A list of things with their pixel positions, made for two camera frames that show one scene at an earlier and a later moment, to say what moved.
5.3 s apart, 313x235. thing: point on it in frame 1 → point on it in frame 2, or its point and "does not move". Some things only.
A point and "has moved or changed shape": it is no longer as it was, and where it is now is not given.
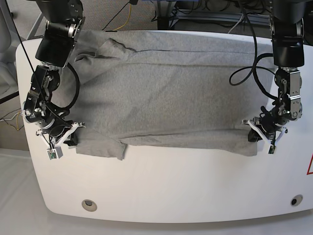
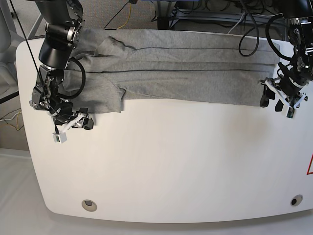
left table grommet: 89,205 does not move
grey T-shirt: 197,91 has moved or changed shape
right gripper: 271,137 → 267,94
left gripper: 55,151 → 60,137
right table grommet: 296,200 does not move
